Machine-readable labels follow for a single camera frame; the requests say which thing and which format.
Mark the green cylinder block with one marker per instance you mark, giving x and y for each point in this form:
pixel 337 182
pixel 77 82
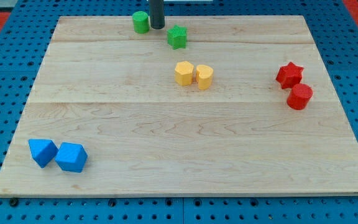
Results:
pixel 140 20

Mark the wooden board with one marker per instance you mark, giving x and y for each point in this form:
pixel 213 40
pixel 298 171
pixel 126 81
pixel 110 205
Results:
pixel 113 91

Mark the yellow hexagon block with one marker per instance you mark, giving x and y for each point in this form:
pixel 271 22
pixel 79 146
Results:
pixel 184 73

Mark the yellow heart block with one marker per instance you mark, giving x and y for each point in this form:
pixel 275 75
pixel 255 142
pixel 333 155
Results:
pixel 204 76

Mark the green star block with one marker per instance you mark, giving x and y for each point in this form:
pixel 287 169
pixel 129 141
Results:
pixel 177 37

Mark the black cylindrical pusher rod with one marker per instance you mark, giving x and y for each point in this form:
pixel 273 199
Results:
pixel 157 15

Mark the red star block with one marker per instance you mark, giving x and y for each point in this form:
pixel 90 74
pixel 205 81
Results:
pixel 289 75

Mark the blue cube block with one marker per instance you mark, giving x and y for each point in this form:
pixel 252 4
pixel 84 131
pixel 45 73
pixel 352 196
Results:
pixel 71 157

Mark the red cylinder block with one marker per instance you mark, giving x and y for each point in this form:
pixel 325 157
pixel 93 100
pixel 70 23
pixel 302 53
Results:
pixel 299 96

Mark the blue triangular block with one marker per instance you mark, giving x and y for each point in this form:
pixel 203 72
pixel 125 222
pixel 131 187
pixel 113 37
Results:
pixel 42 151

